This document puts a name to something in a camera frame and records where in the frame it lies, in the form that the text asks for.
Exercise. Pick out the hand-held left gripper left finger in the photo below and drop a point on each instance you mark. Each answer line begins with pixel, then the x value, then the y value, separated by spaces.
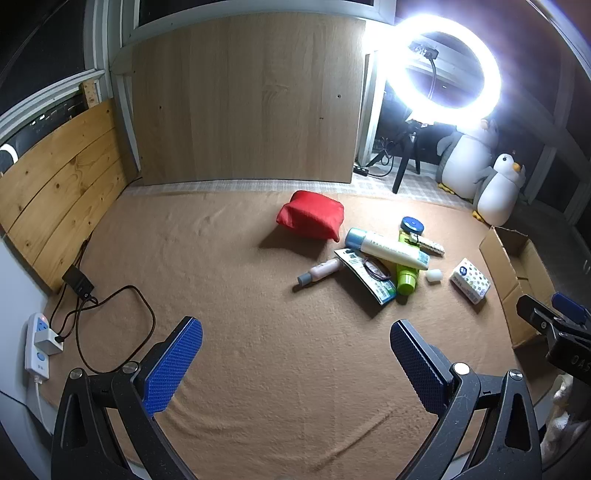
pixel 175 360

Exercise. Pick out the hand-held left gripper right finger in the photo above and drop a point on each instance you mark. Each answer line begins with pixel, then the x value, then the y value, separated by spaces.
pixel 418 364

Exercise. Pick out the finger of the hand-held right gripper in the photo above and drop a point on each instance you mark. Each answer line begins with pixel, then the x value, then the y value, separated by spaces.
pixel 572 309
pixel 538 314

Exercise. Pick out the cardboard box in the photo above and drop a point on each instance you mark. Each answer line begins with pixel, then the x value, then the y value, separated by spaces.
pixel 501 263

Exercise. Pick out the white patterned tissue pack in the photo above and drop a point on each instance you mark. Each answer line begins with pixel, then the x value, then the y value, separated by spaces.
pixel 471 279

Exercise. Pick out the green and white packet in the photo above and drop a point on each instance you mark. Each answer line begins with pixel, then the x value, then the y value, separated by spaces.
pixel 381 290

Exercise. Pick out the green hand cream tube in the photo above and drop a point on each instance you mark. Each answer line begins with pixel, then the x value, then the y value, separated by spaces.
pixel 406 279

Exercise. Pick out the translucent white cap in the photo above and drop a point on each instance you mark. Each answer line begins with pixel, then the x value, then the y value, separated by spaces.
pixel 434 276

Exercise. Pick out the white tube with blue cap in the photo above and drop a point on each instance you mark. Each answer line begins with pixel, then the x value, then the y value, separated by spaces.
pixel 388 249

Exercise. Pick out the white patterned lighter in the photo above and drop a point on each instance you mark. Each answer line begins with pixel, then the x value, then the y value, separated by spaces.
pixel 431 245

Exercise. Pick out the small pink bottle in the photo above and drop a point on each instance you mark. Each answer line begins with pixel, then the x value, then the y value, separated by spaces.
pixel 323 269

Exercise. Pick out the red fabric pouch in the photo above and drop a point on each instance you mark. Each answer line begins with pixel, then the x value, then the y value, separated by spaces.
pixel 309 214

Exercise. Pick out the pale fluffy cloth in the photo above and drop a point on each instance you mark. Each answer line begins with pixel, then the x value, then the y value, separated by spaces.
pixel 558 415

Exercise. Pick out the small penguin plush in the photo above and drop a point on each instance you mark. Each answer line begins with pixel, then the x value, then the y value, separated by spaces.
pixel 496 194

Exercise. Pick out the white plug charger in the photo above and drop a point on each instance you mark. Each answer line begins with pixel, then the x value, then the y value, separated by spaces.
pixel 46 344

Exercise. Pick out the blue round tin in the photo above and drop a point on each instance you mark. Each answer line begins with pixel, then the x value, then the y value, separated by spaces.
pixel 412 225

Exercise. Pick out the white power strip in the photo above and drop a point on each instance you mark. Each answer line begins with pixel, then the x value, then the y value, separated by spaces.
pixel 33 364

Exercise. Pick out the large penguin plush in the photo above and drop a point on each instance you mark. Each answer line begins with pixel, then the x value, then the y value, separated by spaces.
pixel 461 157

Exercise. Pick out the black power strip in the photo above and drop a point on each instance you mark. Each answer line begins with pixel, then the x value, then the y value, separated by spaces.
pixel 361 170

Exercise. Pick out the wooden slat board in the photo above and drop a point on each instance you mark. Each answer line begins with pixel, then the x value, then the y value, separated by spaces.
pixel 60 184

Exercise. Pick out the large wooden panel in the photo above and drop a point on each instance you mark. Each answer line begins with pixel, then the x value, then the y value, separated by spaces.
pixel 249 101

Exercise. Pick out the black phone holder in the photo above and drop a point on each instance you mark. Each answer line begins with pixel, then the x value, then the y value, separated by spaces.
pixel 422 47

